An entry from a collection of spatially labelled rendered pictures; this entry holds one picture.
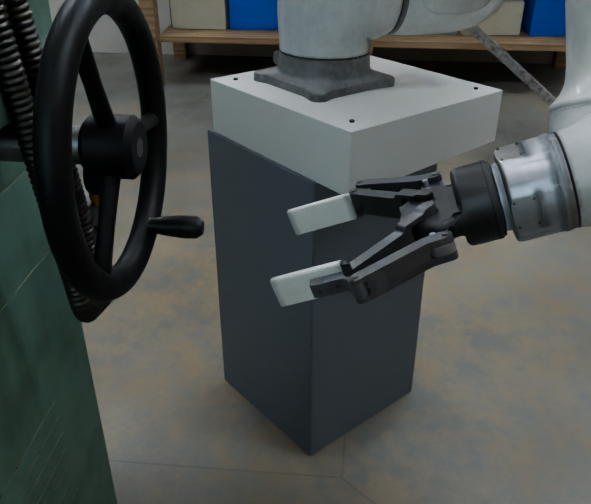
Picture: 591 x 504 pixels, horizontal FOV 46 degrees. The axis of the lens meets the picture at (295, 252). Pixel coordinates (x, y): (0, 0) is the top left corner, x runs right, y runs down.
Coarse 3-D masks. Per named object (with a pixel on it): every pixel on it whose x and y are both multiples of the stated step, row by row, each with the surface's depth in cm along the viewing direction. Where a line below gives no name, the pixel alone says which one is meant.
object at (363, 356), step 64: (256, 192) 120; (320, 192) 108; (256, 256) 127; (320, 256) 114; (256, 320) 136; (320, 320) 122; (384, 320) 135; (256, 384) 145; (320, 384) 129; (384, 384) 145; (320, 448) 139
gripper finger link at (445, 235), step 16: (432, 240) 59; (448, 240) 59; (400, 256) 59; (416, 256) 59; (448, 256) 60; (368, 272) 58; (384, 272) 58; (400, 272) 59; (416, 272) 60; (368, 288) 60; (384, 288) 59
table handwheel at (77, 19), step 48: (96, 0) 55; (48, 48) 51; (144, 48) 70; (48, 96) 50; (96, 96) 59; (144, 96) 74; (0, 144) 64; (48, 144) 50; (96, 144) 62; (144, 144) 66; (48, 192) 51; (144, 192) 76; (48, 240) 54; (96, 240) 63; (144, 240) 73; (96, 288) 59
